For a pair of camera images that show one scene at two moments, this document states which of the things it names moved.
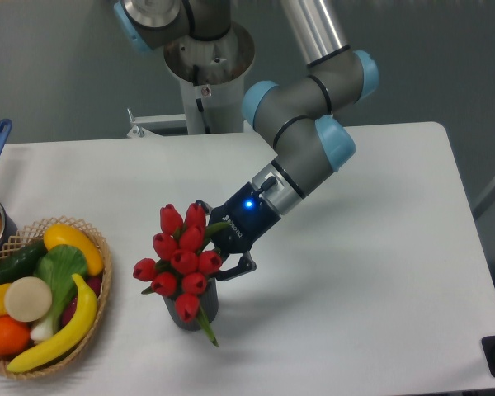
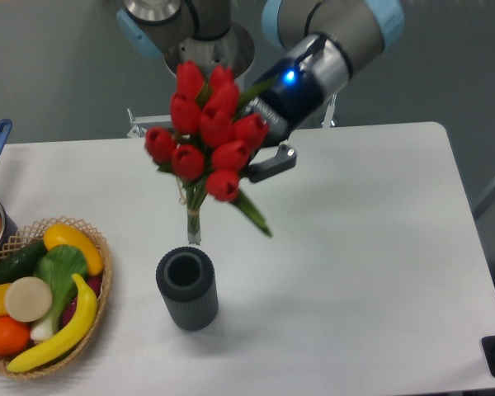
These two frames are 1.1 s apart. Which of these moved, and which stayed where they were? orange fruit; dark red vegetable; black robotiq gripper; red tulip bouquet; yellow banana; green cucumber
Moved: red tulip bouquet; black robotiq gripper
Stayed: green cucumber; yellow banana; orange fruit; dark red vegetable
